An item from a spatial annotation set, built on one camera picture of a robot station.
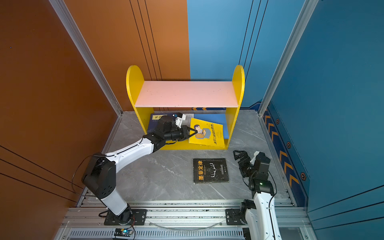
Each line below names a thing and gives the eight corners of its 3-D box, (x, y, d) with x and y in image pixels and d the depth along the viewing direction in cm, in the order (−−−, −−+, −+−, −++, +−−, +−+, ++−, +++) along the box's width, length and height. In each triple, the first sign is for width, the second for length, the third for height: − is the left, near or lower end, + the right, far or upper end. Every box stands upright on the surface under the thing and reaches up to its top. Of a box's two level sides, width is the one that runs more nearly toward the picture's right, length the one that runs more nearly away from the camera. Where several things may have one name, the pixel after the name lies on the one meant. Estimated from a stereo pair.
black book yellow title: (192, 183, 87) (192, 181, 85) (193, 160, 96) (193, 158, 94) (228, 183, 86) (229, 181, 85) (225, 160, 96) (225, 158, 94)
